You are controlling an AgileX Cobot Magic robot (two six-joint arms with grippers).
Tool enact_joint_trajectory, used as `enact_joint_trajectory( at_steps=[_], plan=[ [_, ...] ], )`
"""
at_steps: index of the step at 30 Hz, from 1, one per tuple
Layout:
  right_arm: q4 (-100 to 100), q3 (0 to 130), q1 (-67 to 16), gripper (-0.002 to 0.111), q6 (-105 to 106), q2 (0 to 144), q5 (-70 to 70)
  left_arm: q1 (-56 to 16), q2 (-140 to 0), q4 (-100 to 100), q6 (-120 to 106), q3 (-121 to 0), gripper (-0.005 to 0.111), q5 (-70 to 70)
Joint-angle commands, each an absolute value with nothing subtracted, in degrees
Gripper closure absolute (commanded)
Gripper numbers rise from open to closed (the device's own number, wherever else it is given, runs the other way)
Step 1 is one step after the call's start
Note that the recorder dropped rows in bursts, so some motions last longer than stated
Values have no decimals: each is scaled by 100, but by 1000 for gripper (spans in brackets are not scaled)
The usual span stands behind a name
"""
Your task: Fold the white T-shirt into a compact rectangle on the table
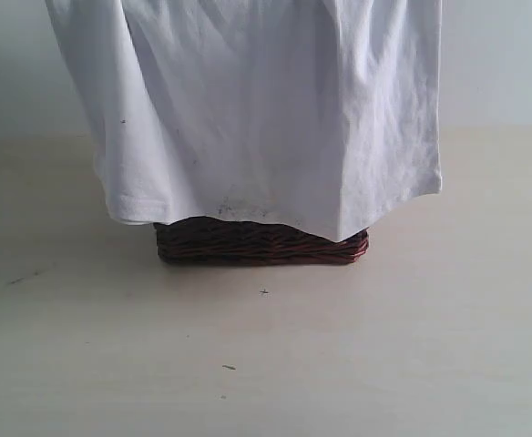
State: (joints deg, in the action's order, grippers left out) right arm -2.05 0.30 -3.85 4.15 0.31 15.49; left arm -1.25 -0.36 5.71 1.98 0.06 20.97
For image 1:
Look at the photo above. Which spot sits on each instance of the white t-shirt red lettering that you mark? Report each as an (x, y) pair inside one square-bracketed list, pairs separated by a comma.
[(319, 115)]

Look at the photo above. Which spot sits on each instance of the dark red wicker basket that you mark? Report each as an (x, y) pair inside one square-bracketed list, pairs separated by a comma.
[(211, 242)]

